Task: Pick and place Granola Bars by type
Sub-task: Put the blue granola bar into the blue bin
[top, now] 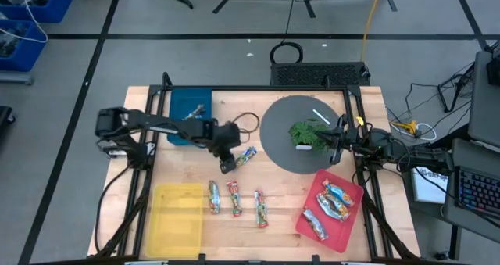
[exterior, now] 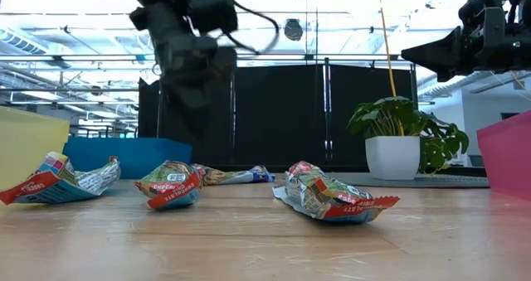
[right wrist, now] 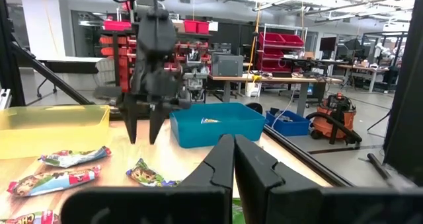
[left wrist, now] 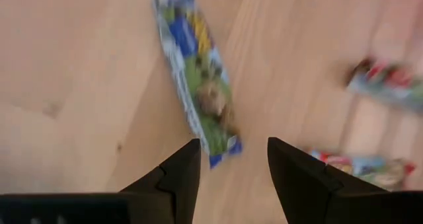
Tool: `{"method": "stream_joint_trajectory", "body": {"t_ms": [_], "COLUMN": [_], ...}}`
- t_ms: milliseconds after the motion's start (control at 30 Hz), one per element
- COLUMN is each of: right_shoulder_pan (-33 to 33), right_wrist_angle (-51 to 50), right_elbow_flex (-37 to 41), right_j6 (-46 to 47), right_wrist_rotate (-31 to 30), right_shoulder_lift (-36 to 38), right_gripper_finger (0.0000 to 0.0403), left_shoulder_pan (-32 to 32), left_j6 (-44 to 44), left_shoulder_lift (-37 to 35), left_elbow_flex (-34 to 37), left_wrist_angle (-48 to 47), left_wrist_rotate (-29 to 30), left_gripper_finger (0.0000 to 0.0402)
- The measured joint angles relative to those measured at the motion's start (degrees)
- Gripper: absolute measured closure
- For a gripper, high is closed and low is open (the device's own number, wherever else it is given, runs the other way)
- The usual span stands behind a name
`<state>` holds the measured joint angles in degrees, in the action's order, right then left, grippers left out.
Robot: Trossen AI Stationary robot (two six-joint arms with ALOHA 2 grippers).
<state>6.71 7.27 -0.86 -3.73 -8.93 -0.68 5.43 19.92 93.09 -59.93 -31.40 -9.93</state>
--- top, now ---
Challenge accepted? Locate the thin white cable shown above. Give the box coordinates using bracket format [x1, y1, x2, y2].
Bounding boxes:
[0, 0, 48, 44]

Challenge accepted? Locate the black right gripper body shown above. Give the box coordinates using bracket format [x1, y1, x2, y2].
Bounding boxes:
[330, 114, 360, 167]

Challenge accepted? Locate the blue storage crate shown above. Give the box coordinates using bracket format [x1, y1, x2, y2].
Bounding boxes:
[0, 19, 48, 73]
[0, 0, 74, 24]

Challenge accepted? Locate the yellow floor cable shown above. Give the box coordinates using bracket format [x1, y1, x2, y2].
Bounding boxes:
[359, 0, 387, 63]

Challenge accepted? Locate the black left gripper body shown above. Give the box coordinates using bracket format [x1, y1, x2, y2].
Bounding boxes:
[212, 122, 242, 159]

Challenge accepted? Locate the yellow plastic bin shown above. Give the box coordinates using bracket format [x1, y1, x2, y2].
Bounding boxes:
[145, 182, 205, 260]

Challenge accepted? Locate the blue plastic bin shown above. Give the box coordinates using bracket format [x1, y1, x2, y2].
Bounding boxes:
[166, 88, 214, 147]

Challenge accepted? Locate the blue green Chewy granola bar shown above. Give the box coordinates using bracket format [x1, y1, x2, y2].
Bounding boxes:
[235, 146, 258, 169]
[182, 103, 207, 121]

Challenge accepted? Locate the white paper board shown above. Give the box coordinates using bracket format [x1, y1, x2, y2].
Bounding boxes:
[409, 166, 450, 205]

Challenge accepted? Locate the black box at floor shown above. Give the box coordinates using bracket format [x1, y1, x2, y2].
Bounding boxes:
[0, 105, 16, 136]

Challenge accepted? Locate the black floor stand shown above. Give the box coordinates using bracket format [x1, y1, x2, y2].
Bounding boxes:
[437, 61, 476, 113]

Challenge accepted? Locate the black computer keyboard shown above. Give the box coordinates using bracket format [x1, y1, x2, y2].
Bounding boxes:
[454, 166, 500, 220]

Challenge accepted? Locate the white plastic strip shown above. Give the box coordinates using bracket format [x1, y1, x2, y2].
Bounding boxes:
[312, 109, 331, 126]

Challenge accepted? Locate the grey office desk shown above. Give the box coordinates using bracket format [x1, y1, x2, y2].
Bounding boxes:
[467, 50, 500, 149]
[442, 138, 500, 245]

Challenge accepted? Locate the white floor cable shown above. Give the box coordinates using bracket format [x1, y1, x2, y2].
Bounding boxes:
[413, 122, 438, 141]

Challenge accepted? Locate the thin dark cable loop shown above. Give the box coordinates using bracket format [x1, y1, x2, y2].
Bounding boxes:
[230, 111, 261, 143]

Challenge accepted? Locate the green red Chewy granola bar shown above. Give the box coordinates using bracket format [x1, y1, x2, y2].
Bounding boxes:
[207, 179, 222, 215]
[254, 189, 270, 229]
[226, 180, 243, 218]

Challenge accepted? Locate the grey round woven mat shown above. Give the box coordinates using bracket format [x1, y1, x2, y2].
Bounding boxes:
[259, 95, 348, 175]

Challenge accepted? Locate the black arm base cable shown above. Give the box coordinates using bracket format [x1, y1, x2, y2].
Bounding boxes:
[94, 161, 132, 254]

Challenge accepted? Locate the black aluminium table frame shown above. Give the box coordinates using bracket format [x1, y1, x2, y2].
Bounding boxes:
[93, 71, 422, 263]

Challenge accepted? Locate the black floor cable loop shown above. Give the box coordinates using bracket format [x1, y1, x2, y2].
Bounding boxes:
[269, 0, 305, 66]

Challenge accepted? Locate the black monitor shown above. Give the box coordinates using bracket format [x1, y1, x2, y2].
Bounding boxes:
[486, 41, 500, 87]

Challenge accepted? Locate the black computer case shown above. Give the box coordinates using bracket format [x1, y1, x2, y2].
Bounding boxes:
[270, 61, 371, 88]

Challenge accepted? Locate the pink plastic bin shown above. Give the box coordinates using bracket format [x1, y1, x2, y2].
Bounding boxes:
[295, 168, 366, 254]

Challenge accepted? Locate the green leafy vegetable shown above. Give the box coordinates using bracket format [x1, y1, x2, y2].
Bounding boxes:
[287, 118, 333, 154]

